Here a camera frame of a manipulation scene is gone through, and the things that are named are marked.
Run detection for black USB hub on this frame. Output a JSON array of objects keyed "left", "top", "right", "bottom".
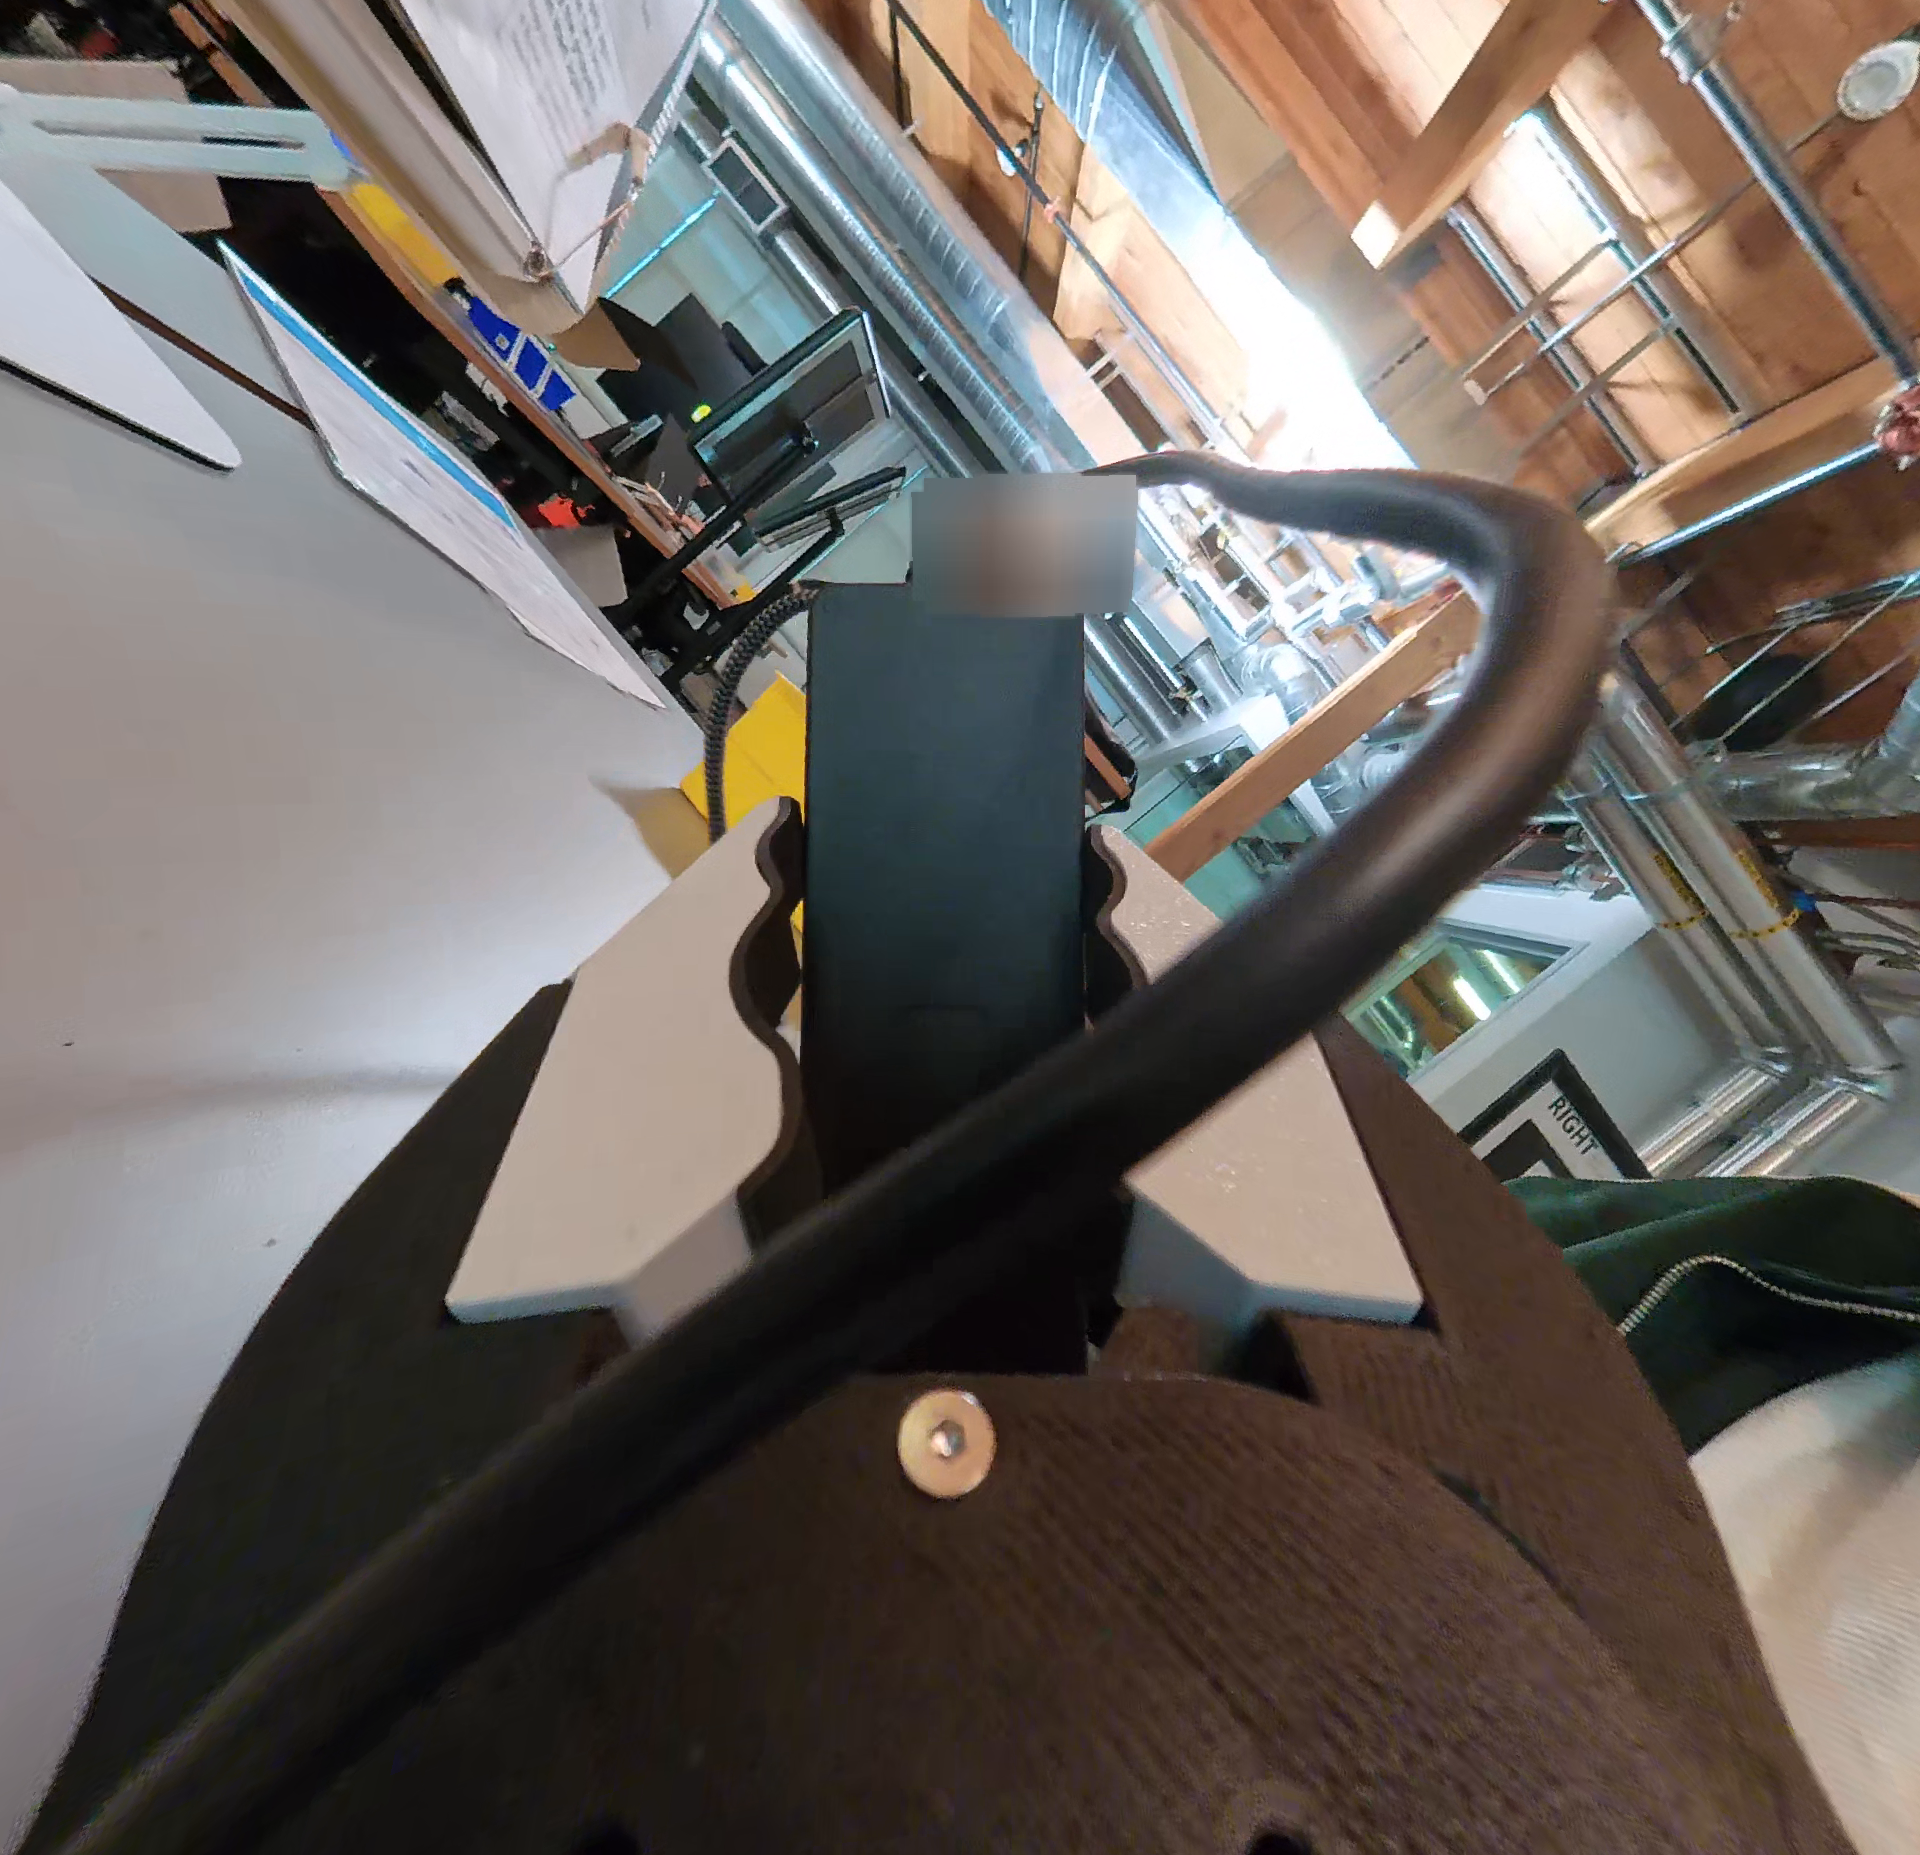
[{"left": 799, "top": 583, "right": 1092, "bottom": 1377}]

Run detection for grey desk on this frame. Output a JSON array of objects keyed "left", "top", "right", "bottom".
[{"left": 0, "top": 176, "right": 811, "bottom": 1826}]

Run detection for yellow plastic bin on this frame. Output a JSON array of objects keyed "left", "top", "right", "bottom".
[{"left": 682, "top": 678, "right": 811, "bottom": 939}]

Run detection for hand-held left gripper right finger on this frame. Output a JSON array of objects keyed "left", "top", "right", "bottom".
[{"left": 1084, "top": 829, "right": 1423, "bottom": 1341}]

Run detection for blue-bordered paper sheet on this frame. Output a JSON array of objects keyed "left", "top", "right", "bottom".
[{"left": 221, "top": 241, "right": 669, "bottom": 710}]

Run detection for grey braided USB cable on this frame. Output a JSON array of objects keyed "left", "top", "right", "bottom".
[{"left": 701, "top": 592, "right": 813, "bottom": 840}]

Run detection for black computer monitor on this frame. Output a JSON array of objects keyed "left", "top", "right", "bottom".
[{"left": 689, "top": 309, "right": 890, "bottom": 496}]

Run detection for document stand with instruction sheet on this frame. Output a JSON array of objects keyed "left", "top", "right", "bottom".
[{"left": 0, "top": 0, "right": 738, "bottom": 471}]

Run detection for long spiral ventilation duct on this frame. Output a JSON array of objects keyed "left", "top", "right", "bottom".
[{"left": 706, "top": 0, "right": 1098, "bottom": 476}]

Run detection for framed marker poster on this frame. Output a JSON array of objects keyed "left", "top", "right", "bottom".
[{"left": 1461, "top": 1054, "right": 1653, "bottom": 1184}]

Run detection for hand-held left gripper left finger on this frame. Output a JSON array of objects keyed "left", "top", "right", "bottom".
[{"left": 443, "top": 796, "right": 825, "bottom": 1344}]

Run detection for small blue storage bins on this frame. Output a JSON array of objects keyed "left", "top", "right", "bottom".
[{"left": 463, "top": 293, "right": 581, "bottom": 411}]

